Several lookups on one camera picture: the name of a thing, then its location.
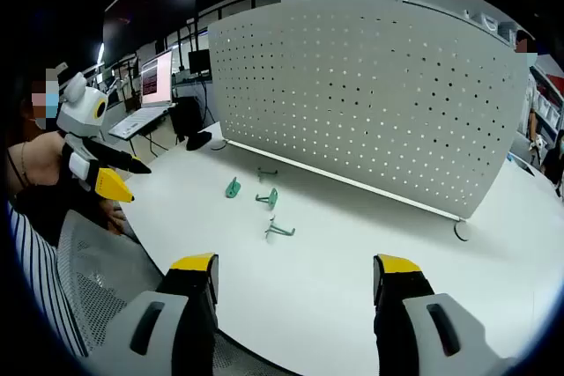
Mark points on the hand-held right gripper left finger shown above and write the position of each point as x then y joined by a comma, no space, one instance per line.
176,305

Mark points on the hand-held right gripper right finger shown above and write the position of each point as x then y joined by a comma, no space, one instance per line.
410,305

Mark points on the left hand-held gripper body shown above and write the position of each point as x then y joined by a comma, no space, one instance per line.
79,112

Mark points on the green hook assembly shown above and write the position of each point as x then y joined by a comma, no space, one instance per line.
232,188
278,230
269,197
265,172

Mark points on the grey perforated mounting plate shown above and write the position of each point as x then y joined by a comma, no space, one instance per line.
352,98

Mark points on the person's left hand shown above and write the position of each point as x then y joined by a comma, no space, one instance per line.
112,217

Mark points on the black office chair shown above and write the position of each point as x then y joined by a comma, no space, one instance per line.
185,116

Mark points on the open silver laptop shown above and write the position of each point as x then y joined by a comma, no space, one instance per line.
156,81

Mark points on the grey mesh chair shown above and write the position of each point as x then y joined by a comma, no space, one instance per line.
97,279

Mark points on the black rounded object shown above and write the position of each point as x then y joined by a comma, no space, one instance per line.
198,142

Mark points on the person in striped shirt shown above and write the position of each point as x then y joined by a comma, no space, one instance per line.
39,270

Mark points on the black computer monitor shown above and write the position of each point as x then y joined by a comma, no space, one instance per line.
199,62

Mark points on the storage shelf with bins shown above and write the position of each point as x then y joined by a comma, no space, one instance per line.
550,107

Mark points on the white shelf rack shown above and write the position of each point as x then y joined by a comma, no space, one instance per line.
489,24

